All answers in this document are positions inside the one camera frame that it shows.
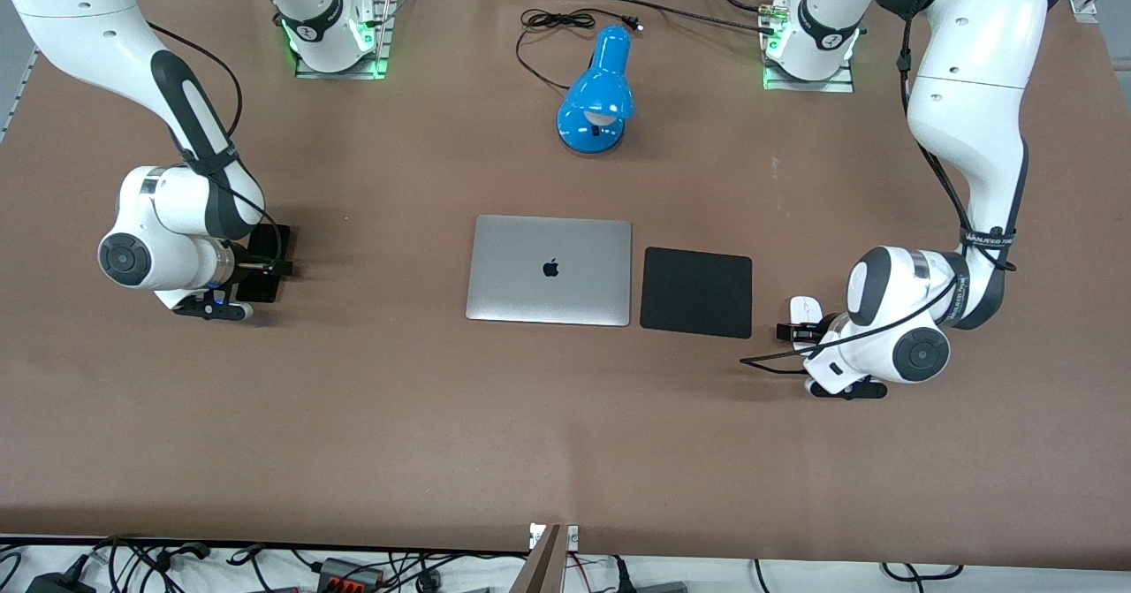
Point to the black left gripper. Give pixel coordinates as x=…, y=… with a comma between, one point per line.
x=828, y=325

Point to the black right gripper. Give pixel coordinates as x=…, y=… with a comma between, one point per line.
x=259, y=264

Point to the white computer mouse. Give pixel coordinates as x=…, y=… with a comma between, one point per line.
x=806, y=308

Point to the black smartphone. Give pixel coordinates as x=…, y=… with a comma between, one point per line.
x=269, y=241

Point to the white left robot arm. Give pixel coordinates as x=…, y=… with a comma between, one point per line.
x=972, y=89

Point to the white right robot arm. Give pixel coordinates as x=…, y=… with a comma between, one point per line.
x=71, y=10

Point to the black mouse pad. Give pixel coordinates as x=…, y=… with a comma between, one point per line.
x=696, y=292

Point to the brown table cover sheet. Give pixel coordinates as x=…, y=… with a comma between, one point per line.
x=353, y=443

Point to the silver laptop with apple logo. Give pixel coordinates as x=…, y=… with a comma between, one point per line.
x=548, y=292

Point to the black plug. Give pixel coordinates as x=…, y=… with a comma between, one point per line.
x=623, y=575

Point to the black orange connector box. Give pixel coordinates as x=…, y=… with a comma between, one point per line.
x=349, y=573

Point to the blue desk lamp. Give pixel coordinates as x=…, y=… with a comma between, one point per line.
x=596, y=89

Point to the black power adapter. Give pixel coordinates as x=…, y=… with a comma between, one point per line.
x=57, y=584

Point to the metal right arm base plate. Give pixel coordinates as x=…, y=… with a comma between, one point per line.
x=382, y=54

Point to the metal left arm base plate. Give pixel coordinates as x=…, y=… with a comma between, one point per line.
x=839, y=85

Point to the white metal bracket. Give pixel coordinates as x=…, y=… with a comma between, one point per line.
x=572, y=535

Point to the brown wooden post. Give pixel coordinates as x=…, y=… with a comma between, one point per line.
x=541, y=566

